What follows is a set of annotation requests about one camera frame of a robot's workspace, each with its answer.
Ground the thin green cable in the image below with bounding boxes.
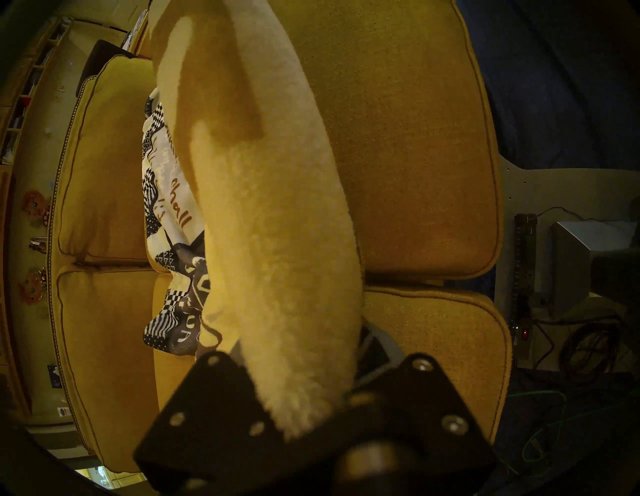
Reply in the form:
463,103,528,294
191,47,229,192
502,389,640,476

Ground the black power strip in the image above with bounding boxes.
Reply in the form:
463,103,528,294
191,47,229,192
512,213,539,362

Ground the printed scripture fleece blanket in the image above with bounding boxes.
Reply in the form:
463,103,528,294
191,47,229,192
141,0,364,442

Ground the wooden cubby shelf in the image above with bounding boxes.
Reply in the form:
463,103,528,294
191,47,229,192
0,17,73,168

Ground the cartoon pig wall decoration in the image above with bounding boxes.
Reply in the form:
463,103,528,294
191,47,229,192
19,267,50,307
21,189,51,228

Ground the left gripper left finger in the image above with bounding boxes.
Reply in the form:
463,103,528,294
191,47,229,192
134,350,343,496

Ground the black coiled cable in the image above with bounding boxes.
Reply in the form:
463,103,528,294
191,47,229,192
532,315,628,385

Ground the mustard fabric loveseat sofa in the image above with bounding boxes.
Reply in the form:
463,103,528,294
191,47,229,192
47,0,514,476

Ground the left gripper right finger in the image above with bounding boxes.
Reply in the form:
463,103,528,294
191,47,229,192
344,324,497,496

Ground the grey metal base box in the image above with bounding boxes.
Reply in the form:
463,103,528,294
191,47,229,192
551,220,640,317

